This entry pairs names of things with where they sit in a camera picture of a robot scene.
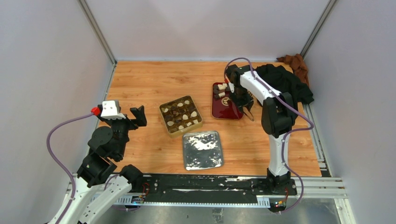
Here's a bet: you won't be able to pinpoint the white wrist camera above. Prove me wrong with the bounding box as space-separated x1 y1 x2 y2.
225 64 244 93
91 100 126 120

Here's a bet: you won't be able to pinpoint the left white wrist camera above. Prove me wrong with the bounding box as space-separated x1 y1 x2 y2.
91 100 126 120

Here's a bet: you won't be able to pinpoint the gold chocolate tin box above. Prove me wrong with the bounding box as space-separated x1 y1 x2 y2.
159 95 203 138

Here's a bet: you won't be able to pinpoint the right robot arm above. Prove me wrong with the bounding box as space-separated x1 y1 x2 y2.
225 64 297 195

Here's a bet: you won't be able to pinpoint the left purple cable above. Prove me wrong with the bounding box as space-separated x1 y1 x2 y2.
46 112 101 224

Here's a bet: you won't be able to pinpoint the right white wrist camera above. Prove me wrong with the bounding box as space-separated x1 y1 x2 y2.
225 64 244 93

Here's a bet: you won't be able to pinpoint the silver tin lid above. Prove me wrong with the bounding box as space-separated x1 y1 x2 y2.
182 131 225 171

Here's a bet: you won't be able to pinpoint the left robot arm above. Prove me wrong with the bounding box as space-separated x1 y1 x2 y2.
46 100 150 224

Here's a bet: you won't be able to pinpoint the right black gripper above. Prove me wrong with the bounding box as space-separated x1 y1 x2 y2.
230 85 255 114

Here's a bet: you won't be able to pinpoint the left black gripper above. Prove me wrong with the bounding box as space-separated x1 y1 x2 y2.
97 104 147 158

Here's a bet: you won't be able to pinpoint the red chocolate tray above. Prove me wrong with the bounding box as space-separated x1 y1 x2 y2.
212 82 243 120

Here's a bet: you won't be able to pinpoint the brown cloth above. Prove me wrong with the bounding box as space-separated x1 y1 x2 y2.
276 54 310 86

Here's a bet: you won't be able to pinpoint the metal tongs black tips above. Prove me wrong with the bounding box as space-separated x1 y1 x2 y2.
244 111 255 122

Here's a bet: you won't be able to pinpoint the black cloth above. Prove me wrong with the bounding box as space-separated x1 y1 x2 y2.
255 64 314 107

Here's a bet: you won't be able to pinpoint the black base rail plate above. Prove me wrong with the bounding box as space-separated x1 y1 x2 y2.
130 174 297 205

